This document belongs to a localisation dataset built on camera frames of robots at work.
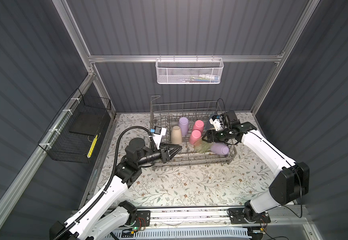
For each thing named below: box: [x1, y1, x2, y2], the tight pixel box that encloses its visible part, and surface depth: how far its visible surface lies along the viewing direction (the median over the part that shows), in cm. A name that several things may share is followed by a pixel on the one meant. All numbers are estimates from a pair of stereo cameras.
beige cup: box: [170, 125, 183, 145], surface depth 96 cm
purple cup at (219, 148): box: [210, 142, 230, 156], surface depth 85 cm
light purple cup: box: [178, 117, 189, 136], surface depth 96 cm
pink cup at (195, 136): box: [189, 129, 202, 146], surface depth 93 cm
